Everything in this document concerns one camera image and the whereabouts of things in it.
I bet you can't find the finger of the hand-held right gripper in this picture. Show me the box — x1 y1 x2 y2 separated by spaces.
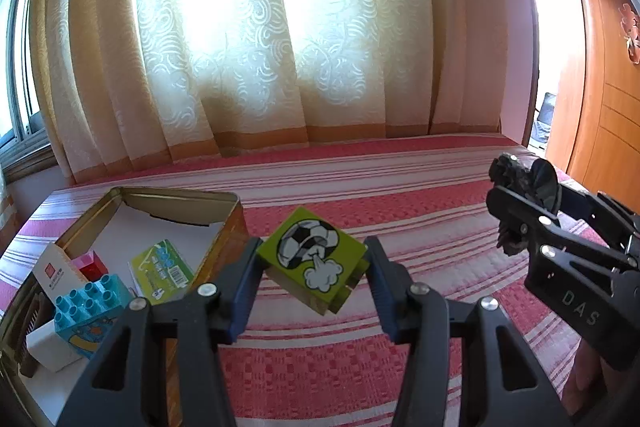
555 182 640 258
487 186 566 280

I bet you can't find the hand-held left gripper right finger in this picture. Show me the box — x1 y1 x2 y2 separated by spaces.
364 236 573 427

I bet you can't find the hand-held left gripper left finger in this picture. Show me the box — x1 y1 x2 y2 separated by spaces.
57 237 263 427

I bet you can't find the gold rectangular tin box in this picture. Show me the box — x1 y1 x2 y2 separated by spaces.
0 186 251 427

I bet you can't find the green cube toy block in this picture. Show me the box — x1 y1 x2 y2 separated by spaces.
255 206 369 315

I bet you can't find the red building block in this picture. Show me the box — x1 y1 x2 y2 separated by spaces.
70 252 110 282

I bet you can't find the blue studded building block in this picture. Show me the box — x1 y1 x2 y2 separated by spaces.
52 273 135 360

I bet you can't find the white box with red label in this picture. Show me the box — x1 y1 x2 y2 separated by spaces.
32 243 93 308

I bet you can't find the white power adapter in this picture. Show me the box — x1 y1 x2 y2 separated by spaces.
25 321 83 372

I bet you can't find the person's right hand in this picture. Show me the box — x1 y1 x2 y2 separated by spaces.
571 336 613 414

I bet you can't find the red striped bedspread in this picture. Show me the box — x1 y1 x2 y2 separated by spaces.
0 132 640 427

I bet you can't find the orange wooden door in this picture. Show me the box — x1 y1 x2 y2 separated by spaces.
545 0 640 192

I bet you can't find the red flower door decoration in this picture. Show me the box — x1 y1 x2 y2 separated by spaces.
619 2 640 65

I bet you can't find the patterned cream orange curtain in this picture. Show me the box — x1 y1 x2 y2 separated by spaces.
27 0 503 185

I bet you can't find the sliding window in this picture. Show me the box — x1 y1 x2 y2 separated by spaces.
0 0 56 168

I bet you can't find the dark brown door frame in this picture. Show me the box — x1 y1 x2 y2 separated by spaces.
510 0 546 152

